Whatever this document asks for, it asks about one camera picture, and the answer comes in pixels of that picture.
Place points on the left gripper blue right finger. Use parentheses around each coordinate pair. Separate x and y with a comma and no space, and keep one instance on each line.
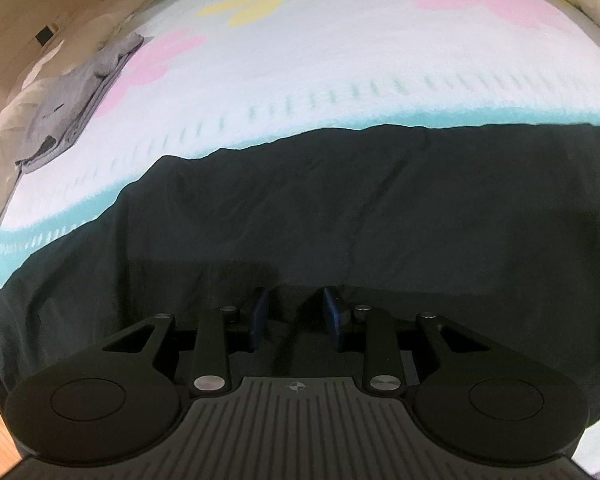
(333,310)

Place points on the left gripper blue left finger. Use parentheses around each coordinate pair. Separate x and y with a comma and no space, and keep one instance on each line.
(258,318)

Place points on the black track pants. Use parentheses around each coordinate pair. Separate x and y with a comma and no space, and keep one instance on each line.
(496,227)

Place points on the floral bed sheet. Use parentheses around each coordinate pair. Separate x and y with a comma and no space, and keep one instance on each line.
(233,74)

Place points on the folded grey garment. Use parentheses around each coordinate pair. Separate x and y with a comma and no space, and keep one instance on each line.
(71,102)

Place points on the beige pillow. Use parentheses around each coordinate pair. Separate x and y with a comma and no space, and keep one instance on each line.
(85,35)
(15,118)

